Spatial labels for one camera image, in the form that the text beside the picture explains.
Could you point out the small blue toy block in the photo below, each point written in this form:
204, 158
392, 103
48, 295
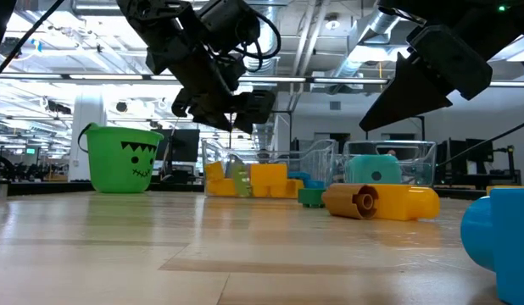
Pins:
315, 184

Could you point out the slim silver spiral duct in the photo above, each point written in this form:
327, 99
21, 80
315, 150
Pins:
364, 42

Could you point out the wide clear plastic bin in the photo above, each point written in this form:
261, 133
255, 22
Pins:
317, 161

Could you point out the cyan foam die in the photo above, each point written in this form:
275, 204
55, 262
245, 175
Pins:
372, 169

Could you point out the white square pillar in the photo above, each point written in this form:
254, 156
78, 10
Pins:
90, 110

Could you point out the brown cylinder toy brick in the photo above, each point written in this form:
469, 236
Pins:
347, 201

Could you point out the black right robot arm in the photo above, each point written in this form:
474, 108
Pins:
478, 17

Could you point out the black gantry frame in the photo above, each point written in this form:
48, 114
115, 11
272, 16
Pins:
422, 131

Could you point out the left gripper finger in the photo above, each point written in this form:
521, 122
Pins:
183, 103
260, 108

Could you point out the orange square toy brick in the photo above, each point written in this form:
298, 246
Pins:
295, 188

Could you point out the black computer monitor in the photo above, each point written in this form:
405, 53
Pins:
181, 146

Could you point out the narrow clear plastic bin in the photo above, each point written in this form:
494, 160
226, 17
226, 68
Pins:
419, 165

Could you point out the green monster face bucket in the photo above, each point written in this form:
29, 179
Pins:
118, 165

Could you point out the bright ceiling light panel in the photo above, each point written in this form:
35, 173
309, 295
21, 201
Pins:
372, 54

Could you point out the large blue toy block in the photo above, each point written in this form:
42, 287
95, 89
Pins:
512, 245

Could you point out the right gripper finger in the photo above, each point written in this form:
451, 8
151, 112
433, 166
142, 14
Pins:
402, 97

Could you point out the long ceiling light strip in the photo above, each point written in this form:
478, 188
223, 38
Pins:
330, 80

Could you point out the black equipment rack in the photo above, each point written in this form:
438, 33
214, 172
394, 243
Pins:
461, 156

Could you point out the dark green toy brick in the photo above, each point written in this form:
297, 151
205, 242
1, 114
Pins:
311, 197

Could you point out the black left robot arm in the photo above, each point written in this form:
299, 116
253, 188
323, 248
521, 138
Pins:
160, 25

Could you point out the green exit sign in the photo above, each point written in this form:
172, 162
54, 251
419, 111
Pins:
30, 151

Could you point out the yellow stepped toy block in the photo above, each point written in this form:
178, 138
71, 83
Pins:
408, 202

